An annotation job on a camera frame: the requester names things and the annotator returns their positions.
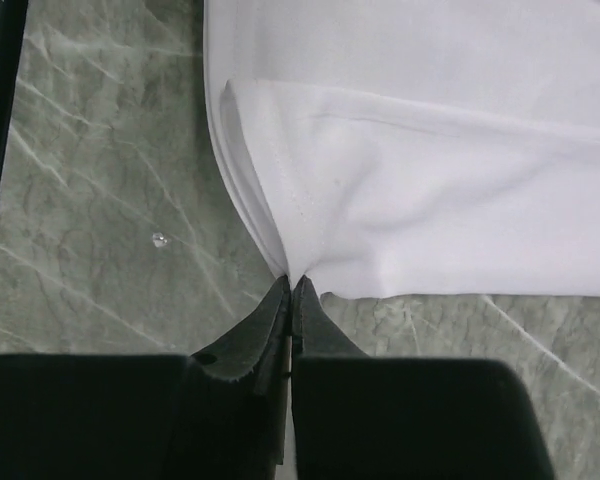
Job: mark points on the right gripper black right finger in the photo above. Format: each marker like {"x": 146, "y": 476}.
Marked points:
{"x": 361, "y": 417}

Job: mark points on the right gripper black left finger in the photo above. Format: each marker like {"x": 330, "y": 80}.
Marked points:
{"x": 214, "y": 414}

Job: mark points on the white t-shirt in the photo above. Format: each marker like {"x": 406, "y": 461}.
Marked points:
{"x": 384, "y": 148}

